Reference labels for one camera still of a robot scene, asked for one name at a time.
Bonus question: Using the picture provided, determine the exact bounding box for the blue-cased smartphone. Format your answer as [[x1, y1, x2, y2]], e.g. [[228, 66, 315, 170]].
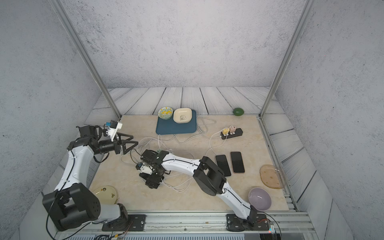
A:
[[215, 155, 232, 177]]

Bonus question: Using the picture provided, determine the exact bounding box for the pink-cased smartphone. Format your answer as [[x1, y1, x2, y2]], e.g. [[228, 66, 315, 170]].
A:
[[230, 152, 245, 174]]

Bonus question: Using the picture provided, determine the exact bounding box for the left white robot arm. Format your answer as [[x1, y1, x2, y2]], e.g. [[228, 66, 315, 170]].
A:
[[42, 121, 138, 232]]

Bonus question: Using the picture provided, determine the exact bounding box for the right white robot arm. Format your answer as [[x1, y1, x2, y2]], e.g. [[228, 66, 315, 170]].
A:
[[140, 150, 257, 225]]

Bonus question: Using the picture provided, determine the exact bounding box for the dark blue mat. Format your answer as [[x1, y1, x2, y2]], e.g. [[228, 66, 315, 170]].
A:
[[156, 110, 197, 135]]

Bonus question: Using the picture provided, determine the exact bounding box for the yellow round plate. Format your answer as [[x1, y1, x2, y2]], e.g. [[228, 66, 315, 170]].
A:
[[93, 186, 118, 205]]

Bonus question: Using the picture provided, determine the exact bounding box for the small patterned bowl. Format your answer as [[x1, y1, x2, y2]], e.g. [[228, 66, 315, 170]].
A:
[[158, 107, 174, 120]]

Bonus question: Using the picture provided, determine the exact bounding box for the cream square bowl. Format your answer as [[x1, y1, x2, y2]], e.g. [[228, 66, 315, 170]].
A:
[[173, 108, 193, 124]]

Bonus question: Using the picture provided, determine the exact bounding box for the yellow charger plug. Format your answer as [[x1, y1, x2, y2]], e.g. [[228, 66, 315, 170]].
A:
[[222, 128, 230, 135]]

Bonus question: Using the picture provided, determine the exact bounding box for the pink charger plug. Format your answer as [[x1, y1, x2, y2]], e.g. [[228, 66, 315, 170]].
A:
[[229, 126, 237, 135]]

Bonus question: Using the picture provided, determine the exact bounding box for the black power strip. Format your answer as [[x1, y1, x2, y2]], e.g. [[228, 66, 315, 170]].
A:
[[220, 128, 243, 140]]

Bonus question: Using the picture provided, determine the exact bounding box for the green round fruit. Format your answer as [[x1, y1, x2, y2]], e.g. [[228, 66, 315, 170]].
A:
[[233, 108, 245, 117]]

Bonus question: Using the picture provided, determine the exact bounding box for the purple bowl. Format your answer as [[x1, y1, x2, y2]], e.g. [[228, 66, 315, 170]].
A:
[[249, 188, 272, 211]]

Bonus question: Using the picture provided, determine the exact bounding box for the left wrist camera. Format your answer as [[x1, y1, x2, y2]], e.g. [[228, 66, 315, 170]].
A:
[[103, 120, 123, 142]]

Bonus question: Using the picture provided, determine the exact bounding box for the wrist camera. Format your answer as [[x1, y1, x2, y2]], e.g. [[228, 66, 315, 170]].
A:
[[136, 162, 153, 175], [103, 120, 123, 142]]

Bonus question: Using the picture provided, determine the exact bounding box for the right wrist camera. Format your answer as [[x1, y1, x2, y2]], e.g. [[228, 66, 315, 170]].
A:
[[136, 162, 153, 175]]

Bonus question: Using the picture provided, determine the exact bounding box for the front aluminium rail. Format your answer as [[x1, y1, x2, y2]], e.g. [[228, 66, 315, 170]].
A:
[[53, 210, 317, 240]]

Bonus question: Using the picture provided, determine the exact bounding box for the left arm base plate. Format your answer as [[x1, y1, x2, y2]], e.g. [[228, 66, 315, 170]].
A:
[[102, 215, 147, 232]]

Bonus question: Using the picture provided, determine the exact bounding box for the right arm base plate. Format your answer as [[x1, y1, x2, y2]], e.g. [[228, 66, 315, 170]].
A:
[[226, 214, 271, 232]]

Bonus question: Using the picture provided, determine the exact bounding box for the left aluminium frame post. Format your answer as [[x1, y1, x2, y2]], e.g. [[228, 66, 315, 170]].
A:
[[49, 0, 122, 120]]

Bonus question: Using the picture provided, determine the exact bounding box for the aluminium frame post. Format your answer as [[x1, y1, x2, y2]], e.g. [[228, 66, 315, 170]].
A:
[[259, 0, 317, 119], [49, 0, 122, 120]]

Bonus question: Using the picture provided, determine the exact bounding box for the right aluminium frame post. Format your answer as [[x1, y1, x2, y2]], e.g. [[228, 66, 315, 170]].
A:
[[259, 0, 317, 119]]

